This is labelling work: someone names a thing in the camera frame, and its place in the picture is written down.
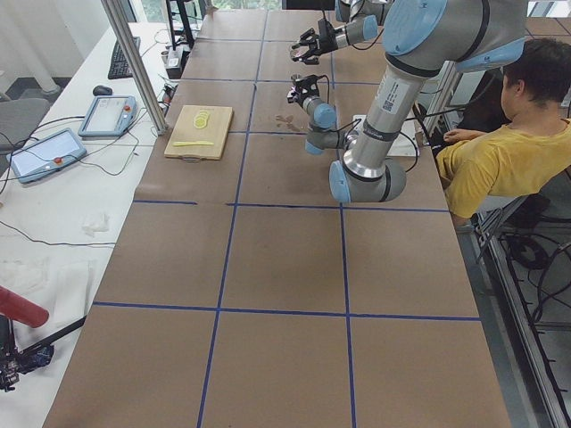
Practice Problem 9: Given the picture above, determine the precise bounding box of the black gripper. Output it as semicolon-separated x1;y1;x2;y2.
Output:
287;75;319;105
292;28;337;65

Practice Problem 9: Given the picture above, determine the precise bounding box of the steel double jigger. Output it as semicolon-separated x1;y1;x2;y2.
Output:
291;74;302;95

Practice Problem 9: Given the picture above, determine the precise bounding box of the clear glass cup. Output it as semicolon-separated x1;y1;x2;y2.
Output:
289;45;304;62

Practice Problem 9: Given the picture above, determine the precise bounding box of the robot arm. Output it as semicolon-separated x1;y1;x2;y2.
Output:
289;1;393;65
287;0;527;203

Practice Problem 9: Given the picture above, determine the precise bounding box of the bamboo cutting board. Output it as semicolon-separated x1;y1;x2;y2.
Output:
164;105;234;161

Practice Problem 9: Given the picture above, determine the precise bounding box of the yellow plastic knife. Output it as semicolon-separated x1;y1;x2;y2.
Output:
172;140;214;147

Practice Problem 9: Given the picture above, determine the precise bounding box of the black keyboard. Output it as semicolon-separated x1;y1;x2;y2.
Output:
107;41;132;80

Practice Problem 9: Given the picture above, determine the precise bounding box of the far blue teach pendant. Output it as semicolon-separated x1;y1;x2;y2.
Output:
78;95;137;139

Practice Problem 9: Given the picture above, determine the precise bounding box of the blue teach pendant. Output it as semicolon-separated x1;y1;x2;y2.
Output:
9;128;87;184
78;95;137;139

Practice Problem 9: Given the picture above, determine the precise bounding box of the black computer mouse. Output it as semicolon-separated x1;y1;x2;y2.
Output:
92;85;113;96

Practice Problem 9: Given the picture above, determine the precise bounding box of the person in yellow shirt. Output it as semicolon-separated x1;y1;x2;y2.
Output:
435;38;570;226

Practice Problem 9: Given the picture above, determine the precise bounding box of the crumpled white tissue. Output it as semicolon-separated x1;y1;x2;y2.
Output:
82;212;109;237

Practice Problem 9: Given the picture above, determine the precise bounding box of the near blue teach pendant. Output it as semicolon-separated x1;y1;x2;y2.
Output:
9;128;87;184

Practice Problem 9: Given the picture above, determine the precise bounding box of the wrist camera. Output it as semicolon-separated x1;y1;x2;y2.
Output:
318;18;335;38

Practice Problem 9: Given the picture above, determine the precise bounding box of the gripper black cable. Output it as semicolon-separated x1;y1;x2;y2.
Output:
319;0;385;50
311;73;469;173

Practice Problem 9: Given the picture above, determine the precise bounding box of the aluminium frame post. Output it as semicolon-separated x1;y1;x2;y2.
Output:
101;0;168;136

